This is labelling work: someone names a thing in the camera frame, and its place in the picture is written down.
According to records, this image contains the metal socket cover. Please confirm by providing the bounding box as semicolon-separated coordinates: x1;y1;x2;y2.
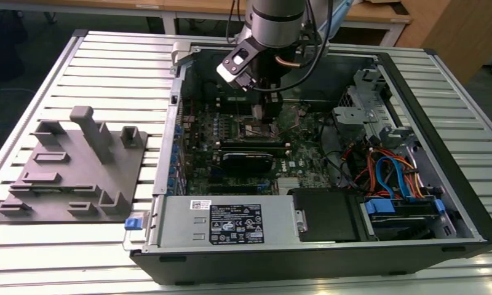
280;104;304;128

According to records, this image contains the metal locking lever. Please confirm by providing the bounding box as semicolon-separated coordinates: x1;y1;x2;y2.
277;118;301;136

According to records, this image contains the metal drive cage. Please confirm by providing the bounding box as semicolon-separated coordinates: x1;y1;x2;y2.
331;69;419;148

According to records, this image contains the wooden cabinet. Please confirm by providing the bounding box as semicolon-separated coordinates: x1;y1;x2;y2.
397;0;492;84

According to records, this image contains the black graphics card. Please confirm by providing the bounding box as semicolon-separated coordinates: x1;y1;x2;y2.
220;150;276;178

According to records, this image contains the blue wire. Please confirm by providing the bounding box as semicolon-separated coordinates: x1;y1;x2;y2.
375;156;415;200

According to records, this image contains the hard disk in blue carrier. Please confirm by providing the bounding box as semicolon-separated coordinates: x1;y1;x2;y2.
363;196;447;240

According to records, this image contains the silver heat sink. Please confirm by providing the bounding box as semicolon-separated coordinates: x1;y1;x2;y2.
276;176;304;189

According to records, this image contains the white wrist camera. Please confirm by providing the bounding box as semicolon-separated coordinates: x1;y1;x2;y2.
216;38;259;92

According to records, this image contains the silver power supply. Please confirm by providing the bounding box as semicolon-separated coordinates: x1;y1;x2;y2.
157;195;300;248

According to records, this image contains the wooden desk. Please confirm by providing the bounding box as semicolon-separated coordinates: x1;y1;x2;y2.
12;0;413;47

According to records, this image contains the black camera cable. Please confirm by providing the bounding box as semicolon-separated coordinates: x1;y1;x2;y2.
252;0;336;92

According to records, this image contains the black PC case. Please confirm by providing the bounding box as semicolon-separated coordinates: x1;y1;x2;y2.
123;41;492;286

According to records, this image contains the green motherboard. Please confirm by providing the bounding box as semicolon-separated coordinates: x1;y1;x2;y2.
180;98;341;196

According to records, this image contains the CPU socket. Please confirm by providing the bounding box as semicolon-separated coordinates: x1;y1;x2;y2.
237;115;284;143

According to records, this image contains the black drive bay cover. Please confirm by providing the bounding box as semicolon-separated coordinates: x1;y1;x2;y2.
287;187;379;243

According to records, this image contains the orange yellow wire bundle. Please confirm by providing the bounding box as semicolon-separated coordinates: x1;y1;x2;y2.
352;147;436;200

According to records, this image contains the grey parts rack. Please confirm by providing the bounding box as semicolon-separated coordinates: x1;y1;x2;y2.
0;105;149;222

